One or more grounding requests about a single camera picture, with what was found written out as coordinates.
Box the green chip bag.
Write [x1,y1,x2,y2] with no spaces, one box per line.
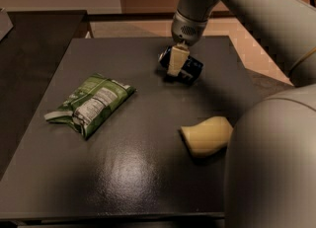
[44,74,136,139]

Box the dark blue pepsi can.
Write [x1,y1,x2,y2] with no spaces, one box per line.
[158,46,203,85]

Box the yellow wavy sponge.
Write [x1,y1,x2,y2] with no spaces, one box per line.
[181,116,233,158]

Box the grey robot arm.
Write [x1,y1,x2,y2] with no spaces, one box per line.
[172,0,316,228]

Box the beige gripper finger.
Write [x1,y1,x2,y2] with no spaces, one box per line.
[167,42,190,77]

